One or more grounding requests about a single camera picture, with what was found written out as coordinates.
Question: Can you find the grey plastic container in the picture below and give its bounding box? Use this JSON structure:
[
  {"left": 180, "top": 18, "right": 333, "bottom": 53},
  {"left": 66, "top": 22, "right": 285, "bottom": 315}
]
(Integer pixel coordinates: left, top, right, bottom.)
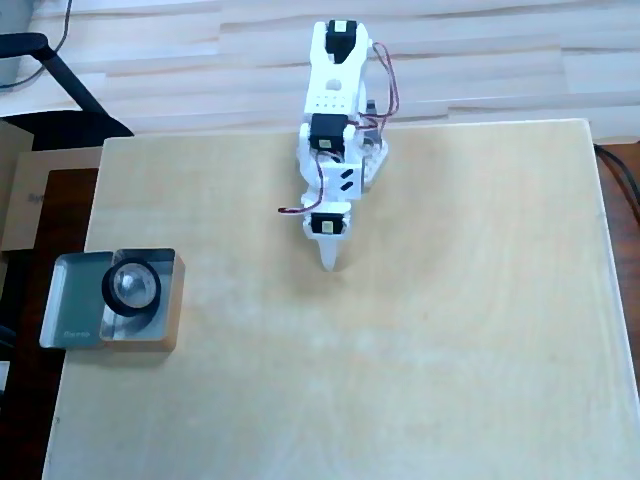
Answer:
[{"left": 0, "top": 0, "right": 32, "bottom": 87}]

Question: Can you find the printed brown cardboard box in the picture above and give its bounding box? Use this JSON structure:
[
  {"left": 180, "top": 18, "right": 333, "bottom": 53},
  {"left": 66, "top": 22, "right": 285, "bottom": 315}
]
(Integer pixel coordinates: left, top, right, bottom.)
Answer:
[{"left": 0, "top": 147, "right": 101, "bottom": 251}]

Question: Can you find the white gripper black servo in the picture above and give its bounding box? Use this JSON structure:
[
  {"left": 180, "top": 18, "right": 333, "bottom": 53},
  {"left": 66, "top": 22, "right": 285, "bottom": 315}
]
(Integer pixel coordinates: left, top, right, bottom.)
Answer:
[{"left": 299, "top": 197, "right": 354, "bottom": 274}]

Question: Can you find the black power cable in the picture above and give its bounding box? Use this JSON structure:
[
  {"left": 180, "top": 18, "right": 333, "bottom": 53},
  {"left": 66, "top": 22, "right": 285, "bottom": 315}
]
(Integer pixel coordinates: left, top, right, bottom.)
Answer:
[{"left": 593, "top": 142, "right": 640, "bottom": 224}]

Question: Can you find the grey table clamp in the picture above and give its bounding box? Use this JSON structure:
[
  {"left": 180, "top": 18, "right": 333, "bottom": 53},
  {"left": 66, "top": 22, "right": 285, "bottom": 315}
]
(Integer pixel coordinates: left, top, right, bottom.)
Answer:
[{"left": 363, "top": 98, "right": 384, "bottom": 147}]

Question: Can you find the long red arm cable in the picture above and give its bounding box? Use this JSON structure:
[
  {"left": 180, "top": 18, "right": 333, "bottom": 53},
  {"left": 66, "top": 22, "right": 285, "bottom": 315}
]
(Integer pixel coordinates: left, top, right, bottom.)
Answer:
[{"left": 349, "top": 42, "right": 401, "bottom": 134}]

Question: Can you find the black tape roll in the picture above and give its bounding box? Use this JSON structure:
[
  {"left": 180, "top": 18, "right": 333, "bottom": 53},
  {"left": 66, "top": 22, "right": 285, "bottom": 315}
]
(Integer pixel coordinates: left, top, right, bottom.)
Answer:
[{"left": 101, "top": 255, "right": 163, "bottom": 319}]

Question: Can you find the plain brown cardboard box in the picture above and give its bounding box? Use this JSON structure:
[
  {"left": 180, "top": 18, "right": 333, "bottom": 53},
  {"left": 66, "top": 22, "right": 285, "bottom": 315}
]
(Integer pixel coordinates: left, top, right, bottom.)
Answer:
[{"left": 0, "top": 119, "right": 35, "bottom": 251}]

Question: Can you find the thin grey cable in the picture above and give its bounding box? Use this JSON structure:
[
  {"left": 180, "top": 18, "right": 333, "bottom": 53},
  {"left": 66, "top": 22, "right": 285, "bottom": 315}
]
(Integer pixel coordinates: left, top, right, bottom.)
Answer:
[{"left": 0, "top": 0, "right": 74, "bottom": 92}]

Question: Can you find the thin red gripper cable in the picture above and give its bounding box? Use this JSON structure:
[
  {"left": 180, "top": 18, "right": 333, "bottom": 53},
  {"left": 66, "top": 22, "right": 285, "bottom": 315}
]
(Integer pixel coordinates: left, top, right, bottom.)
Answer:
[{"left": 277, "top": 154, "right": 327, "bottom": 217}]

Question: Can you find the metal tray with orange sides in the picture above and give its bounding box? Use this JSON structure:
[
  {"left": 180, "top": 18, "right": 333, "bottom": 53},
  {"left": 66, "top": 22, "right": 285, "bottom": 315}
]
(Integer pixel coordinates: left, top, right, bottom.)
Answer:
[{"left": 99, "top": 247, "right": 187, "bottom": 353}]

